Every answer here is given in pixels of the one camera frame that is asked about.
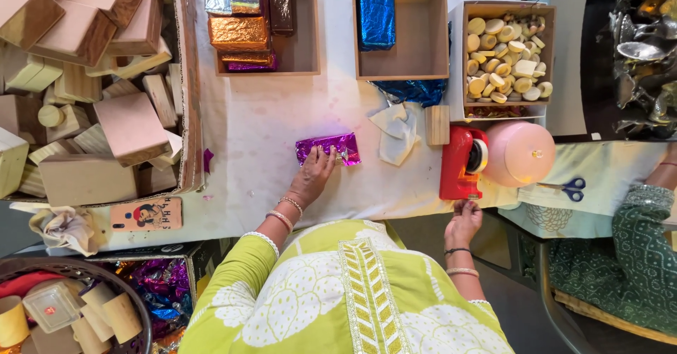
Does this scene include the small bare wooden block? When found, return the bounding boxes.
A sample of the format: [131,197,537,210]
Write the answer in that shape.
[425,105,451,146]

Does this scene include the pale green patterned cloth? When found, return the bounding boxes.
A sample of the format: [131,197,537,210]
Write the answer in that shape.
[497,140,671,239]

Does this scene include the carton of foil sheets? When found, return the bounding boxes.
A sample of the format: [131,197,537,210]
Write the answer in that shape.
[79,239,239,354]

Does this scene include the beige crumpled cloth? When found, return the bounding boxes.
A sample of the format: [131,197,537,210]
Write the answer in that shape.
[10,202,100,257]

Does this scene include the wooden tray of round discs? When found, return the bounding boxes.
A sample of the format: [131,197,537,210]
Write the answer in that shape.
[462,1,557,108]

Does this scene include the red tape dispenser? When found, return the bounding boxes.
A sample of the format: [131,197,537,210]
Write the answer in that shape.
[439,126,489,201]

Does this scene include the person's right hand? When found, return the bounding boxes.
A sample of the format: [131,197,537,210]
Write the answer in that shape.
[444,200,483,249]

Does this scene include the heap of round wooden discs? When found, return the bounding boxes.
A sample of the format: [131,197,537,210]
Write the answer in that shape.
[465,13,554,104]

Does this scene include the orange foil wrapped block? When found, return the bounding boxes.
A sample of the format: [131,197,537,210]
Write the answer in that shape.
[207,16,270,53]

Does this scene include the heap of silver metal pieces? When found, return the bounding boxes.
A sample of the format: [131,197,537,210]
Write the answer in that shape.
[600,0,677,139]

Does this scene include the wooden tray of wrapped blocks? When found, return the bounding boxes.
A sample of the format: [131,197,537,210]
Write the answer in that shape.
[204,0,322,77]

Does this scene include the white crumpled paper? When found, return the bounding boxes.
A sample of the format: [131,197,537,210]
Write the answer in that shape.
[368,103,422,167]

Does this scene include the person's green printed tunic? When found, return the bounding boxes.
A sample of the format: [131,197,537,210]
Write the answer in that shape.
[178,219,515,354]

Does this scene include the phone with cartoon case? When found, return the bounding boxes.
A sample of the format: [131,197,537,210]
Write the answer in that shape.
[110,196,183,232]

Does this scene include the white box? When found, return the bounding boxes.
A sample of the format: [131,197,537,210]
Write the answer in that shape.
[447,1,549,123]

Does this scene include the square wooden tray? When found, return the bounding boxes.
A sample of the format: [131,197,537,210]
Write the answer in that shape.
[352,0,450,81]

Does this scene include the blue foil sheet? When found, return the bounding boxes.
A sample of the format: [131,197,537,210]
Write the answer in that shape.
[370,79,449,108]

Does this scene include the person's left hand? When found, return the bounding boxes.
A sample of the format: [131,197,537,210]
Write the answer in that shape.
[288,145,338,210]

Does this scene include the white table cloth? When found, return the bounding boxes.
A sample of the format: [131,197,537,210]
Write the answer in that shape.
[32,0,522,257]

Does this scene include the carton of wooden blocks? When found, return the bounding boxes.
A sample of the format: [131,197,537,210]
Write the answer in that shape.
[0,0,205,205]

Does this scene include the pink round plastic bowl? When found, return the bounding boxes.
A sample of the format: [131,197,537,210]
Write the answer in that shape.
[482,120,556,189]

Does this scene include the dark brown foil wrapped block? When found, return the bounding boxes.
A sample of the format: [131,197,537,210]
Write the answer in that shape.
[268,0,295,37]

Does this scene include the white tape roll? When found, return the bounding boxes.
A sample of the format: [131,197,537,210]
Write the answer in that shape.
[468,138,489,175]

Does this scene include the small purple foil wrapped block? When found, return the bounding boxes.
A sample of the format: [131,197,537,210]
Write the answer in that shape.
[226,54,278,73]

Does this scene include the blue handled scissors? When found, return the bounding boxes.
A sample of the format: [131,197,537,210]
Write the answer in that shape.
[536,177,587,203]

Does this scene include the pink bangle on left wrist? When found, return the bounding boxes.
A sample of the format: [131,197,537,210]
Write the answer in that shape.
[266,209,295,234]

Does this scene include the black basket of cups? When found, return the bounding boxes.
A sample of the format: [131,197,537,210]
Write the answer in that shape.
[0,257,154,354]

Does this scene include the gold bangle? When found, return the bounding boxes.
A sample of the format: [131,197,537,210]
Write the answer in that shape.
[277,196,305,218]

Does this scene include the blue foil wrapped block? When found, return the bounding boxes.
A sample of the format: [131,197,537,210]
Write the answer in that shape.
[358,0,397,53]

